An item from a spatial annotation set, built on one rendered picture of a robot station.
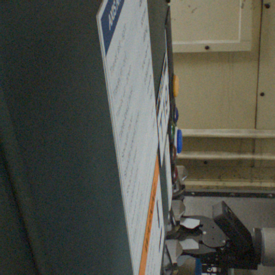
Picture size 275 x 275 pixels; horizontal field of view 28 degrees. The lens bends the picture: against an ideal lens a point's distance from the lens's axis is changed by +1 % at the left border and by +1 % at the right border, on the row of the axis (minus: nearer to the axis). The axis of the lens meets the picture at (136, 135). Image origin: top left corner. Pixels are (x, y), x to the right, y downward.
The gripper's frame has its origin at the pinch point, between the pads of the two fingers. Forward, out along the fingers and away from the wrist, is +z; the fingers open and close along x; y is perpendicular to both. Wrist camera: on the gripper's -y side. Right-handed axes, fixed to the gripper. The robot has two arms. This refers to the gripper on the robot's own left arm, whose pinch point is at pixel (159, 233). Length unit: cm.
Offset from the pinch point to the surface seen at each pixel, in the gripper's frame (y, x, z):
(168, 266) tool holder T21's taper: -4.9, -12.3, -2.9
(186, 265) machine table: 29.3, 16.9, -4.1
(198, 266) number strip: 23.3, 11.6, -7.6
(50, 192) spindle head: -71, -64, -5
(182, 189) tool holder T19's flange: -2.6, 10.5, -4.0
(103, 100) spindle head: -68, -55, -5
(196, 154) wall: 17, 47, -6
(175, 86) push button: -50, -25, -6
